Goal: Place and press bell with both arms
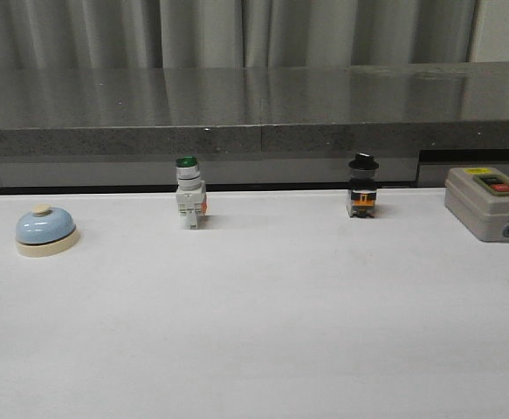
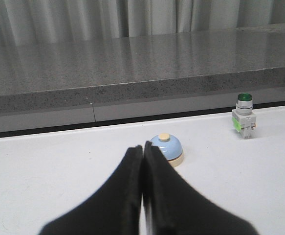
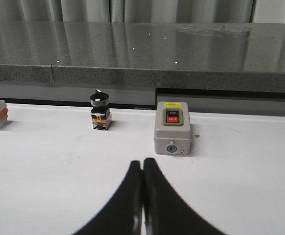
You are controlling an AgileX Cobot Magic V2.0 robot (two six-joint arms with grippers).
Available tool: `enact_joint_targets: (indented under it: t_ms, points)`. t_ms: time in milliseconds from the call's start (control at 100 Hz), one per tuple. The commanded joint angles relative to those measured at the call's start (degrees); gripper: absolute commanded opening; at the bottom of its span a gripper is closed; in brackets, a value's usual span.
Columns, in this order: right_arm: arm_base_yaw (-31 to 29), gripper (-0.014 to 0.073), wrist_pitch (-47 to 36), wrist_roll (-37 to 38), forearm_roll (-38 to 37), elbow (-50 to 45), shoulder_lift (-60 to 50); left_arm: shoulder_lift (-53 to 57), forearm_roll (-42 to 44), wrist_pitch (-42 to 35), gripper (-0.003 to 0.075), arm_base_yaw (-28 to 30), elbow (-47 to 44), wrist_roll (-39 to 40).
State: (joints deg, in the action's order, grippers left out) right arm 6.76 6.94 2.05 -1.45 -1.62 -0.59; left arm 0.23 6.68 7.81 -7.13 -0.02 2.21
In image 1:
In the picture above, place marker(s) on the grey curtain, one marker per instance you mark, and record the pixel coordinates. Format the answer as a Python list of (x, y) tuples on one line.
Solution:
[(214, 34)]

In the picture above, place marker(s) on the black selector switch orange body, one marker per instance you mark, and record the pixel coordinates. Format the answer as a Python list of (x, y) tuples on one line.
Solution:
[(362, 190)]

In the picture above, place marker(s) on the grey start stop switch box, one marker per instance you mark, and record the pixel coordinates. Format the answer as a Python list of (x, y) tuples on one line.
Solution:
[(479, 199)]

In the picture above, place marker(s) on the dark grey stone counter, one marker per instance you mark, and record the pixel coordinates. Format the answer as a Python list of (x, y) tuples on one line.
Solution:
[(276, 128)]

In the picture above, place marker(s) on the blue cream call bell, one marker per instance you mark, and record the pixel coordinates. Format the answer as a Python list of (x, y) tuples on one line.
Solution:
[(45, 231)]

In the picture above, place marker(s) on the green pushbutton switch white body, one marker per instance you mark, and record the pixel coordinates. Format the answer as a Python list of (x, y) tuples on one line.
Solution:
[(191, 194)]

